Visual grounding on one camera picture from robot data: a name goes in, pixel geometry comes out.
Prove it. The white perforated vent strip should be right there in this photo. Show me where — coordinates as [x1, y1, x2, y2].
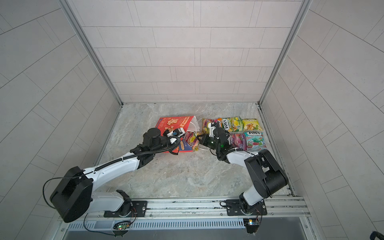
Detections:
[68, 218, 245, 232]

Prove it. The left green circuit board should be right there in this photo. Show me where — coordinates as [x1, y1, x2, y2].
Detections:
[112, 221, 132, 236]

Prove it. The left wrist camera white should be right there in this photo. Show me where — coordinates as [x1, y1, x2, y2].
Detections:
[167, 128, 186, 138]

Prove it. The aluminium mounting rail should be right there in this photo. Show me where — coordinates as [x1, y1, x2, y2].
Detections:
[78, 196, 310, 220]

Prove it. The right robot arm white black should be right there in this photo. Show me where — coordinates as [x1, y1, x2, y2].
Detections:
[197, 123, 289, 215]

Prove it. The green Fox's candy packet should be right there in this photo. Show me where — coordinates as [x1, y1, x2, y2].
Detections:
[222, 117, 244, 133]

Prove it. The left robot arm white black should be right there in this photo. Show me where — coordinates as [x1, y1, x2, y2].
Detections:
[50, 128, 186, 223]

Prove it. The purple Fox's berries packet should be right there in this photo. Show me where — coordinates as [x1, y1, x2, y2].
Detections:
[229, 133, 247, 150]

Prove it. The corner aluminium post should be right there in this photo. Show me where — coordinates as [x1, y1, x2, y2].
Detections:
[58, 0, 124, 107]
[258, 0, 313, 105]

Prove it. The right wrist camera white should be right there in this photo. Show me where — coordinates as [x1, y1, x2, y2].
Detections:
[207, 122, 216, 138]

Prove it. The left corner aluminium post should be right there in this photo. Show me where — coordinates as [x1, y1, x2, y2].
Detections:
[58, 0, 124, 107]

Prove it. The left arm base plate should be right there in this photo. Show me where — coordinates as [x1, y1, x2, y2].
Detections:
[104, 201, 148, 218]

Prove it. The red paper gift bag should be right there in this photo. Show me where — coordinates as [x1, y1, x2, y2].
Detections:
[156, 116, 201, 154]

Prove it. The orange Fox's candy packet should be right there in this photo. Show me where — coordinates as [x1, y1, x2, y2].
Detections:
[184, 132, 200, 152]
[202, 118, 222, 134]

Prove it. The left black cable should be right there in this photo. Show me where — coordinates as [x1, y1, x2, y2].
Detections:
[42, 176, 79, 210]

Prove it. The teal Fox's candy packet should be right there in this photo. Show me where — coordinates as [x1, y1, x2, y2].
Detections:
[244, 132, 267, 152]

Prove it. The right circuit board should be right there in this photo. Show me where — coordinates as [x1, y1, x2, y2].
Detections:
[243, 218, 261, 234]

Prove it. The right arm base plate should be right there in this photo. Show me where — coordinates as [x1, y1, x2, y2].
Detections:
[220, 199, 268, 216]

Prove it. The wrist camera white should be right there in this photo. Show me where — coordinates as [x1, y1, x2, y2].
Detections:
[167, 128, 186, 138]
[207, 122, 216, 138]

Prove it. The right corner aluminium post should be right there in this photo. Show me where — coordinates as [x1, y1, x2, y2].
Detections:
[258, 0, 313, 105]

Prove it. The yellow snack packet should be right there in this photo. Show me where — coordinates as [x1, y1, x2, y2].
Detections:
[242, 119, 263, 132]

